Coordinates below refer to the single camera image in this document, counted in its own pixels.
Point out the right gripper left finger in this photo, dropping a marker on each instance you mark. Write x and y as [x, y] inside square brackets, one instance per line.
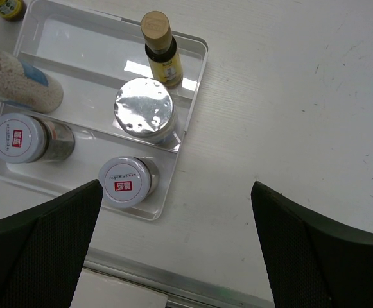
[42, 249]

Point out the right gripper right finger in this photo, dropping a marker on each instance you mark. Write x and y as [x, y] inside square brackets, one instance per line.
[311, 260]

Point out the white lid jar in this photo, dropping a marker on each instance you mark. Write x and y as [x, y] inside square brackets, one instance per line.
[26, 139]
[127, 180]

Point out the blue label shaker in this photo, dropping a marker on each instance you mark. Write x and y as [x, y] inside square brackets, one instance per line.
[144, 109]
[27, 87]

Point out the yellow label sauce bottle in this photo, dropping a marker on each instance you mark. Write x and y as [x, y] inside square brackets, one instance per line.
[161, 49]
[12, 10]

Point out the white divided organizer tray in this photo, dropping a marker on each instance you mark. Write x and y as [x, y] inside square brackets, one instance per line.
[92, 54]

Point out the aluminium front rail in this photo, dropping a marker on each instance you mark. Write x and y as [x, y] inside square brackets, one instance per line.
[181, 291]

